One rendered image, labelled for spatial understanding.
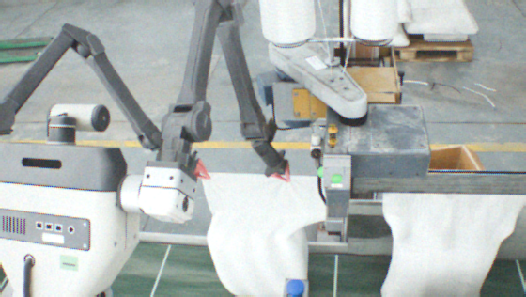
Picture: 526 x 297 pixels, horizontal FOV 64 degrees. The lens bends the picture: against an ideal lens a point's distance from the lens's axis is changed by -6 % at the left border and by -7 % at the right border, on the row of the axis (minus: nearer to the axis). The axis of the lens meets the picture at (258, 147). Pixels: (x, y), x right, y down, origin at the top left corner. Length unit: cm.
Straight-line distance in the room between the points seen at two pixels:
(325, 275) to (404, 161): 99
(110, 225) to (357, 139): 70
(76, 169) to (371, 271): 147
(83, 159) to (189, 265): 129
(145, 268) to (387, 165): 142
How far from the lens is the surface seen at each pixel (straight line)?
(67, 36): 153
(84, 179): 106
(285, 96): 161
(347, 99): 130
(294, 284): 154
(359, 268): 215
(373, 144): 127
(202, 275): 220
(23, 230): 119
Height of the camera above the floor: 215
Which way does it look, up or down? 39 degrees down
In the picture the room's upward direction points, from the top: 9 degrees counter-clockwise
